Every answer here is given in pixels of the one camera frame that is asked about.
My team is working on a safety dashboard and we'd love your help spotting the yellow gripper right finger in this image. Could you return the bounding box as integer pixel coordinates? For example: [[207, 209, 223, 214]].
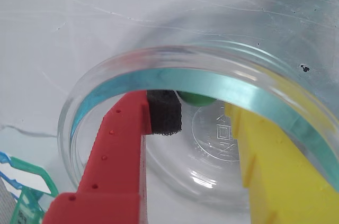
[[224, 102, 339, 224]]

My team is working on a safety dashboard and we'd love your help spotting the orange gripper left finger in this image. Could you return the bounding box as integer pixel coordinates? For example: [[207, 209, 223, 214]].
[[42, 89, 184, 224]]

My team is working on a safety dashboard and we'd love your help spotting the green pill ball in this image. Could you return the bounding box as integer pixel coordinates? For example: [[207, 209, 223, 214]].
[[177, 91, 217, 107]]

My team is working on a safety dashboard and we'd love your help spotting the weekly pill organizer box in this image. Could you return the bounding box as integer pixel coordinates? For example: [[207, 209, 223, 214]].
[[0, 151, 59, 224]]

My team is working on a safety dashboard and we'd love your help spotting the clear glass bowl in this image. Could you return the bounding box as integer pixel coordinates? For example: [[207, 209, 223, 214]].
[[57, 45, 339, 224]]

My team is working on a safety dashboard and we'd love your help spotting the white table cloth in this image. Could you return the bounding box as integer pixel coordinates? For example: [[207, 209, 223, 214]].
[[0, 0, 339, 224]]

